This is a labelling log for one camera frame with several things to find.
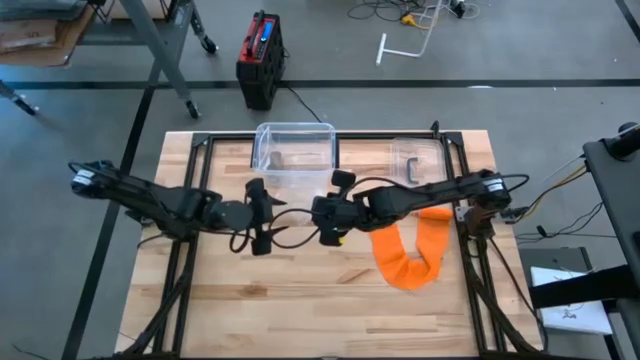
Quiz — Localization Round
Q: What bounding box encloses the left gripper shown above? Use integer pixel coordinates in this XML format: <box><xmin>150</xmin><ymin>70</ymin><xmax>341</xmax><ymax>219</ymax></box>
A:
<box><xmin>243</xmin><ymin>176</ymin><xmax>292</xmax><ymax>257</ymax></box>

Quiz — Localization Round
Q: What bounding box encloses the grey metal cart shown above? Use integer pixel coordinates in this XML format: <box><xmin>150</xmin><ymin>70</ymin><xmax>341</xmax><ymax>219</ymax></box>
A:
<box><xmin>77</xmin><ymin>0</ymin><xmax>220</xmax><ymax>121</ymax></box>

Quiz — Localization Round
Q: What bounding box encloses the brown cardboard box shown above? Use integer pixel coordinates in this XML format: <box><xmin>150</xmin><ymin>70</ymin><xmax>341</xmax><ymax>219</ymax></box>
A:
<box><xmin>0</xmin><ymin>5</ymin><xmax>97</xmax><ymax>69</ymax></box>

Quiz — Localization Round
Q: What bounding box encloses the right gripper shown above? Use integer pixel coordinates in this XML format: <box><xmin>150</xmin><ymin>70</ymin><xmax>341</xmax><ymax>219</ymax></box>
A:
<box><xmin>309</xmin><ymin>168</ymin><xmax>360</xmax><ymax>248</ymax></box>

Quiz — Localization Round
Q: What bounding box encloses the grey cart leg with caster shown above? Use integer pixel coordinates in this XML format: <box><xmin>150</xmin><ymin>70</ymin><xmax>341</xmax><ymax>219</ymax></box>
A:
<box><xmin>0</xmin><ymin>79</ymin><xmax>40</xmax><ymax>117</ymax></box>

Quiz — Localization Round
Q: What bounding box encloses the floor cable tangle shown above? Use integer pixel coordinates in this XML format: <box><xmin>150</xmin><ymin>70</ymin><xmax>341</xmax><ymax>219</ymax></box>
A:
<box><xmin>347</xmin><ymin>0</ymin><xmax>481</xmax><ymax>24</ymax></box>

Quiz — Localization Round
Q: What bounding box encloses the black equipment stand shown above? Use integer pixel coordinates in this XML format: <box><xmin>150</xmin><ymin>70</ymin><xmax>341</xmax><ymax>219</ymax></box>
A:
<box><xmin>582</xmin><ymin>121</ymin><xmax>640</xmax><ymax>360</ymax></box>

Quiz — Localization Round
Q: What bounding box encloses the white paper sheet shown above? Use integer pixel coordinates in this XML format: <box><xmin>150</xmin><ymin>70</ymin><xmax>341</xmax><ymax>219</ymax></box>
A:
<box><xmin>529</xmin><ymin>266</ymin><xmax>614</xmax><ymax>336</ymax></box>

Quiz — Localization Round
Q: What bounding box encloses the grey foam sheet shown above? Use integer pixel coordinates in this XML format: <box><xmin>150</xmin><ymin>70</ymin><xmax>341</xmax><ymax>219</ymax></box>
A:
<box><xmin>0</xmin><ymin>0</ymin><xmax>90</xmax><ymax>22</ymax></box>

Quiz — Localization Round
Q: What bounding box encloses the orange elastic bandage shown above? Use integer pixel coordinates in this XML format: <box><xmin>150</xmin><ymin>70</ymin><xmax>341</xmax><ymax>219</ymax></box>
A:
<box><xmin>369</xmin><ymin>207</ymin><xmax>454</xmax><ymax>292</ymax></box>

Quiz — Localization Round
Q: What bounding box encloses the black floor cable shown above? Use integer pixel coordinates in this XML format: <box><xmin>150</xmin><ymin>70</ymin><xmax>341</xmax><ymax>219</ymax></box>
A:
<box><xmin>514</xmin><ymin>199</ymin><xmax>619</xmax><ymax>244</ymax></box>

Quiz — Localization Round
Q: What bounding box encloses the red and black case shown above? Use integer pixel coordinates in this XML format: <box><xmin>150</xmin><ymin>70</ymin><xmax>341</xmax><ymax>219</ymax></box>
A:
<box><xmin>235</xmin><ymin>9</ymin><xmax>287</xmax><ymax>112</ymax></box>

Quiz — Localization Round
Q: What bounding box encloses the black case cable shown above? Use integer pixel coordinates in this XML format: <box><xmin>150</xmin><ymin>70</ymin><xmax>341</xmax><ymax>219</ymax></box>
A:
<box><xmin>282</xmin><ymin>82</ymin><xmax>324</xmax><ymax>125</ymax></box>

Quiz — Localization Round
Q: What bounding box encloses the clear plastic container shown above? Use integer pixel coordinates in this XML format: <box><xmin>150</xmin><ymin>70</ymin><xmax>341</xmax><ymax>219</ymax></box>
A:
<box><xmin>251</xmin><ymin>122</ymin><xmax>337</xmax><ymax>190</ymax></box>

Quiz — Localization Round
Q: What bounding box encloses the clear lid with black handle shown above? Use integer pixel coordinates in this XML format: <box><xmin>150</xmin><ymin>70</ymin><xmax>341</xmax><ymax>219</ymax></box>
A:
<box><xmin>389</xmin><ymin>137</ymin><xmax>447</xmax><ymax>187</ymax></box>

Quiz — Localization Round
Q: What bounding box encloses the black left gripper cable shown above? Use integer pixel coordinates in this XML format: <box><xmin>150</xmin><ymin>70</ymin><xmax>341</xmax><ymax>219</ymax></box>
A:
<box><xmin>228</xmin><ymin>207</ymin><xmax>322</xmax><ymax>254</ymax></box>

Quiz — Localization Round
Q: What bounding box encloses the white T-shaped pipe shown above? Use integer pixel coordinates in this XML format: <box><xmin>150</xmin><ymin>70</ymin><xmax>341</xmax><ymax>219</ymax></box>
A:
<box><xmin>375</xmin><ymin>0</ymin><xmax>446</xmax><ymax>67</ymax></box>

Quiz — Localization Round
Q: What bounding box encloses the black aluminium table frame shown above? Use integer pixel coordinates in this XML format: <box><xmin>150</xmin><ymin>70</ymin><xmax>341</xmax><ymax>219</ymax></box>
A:
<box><xmin>117</xmin><ymin>128</ymin><xmax>547</xmax><ymax>360</ymax></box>

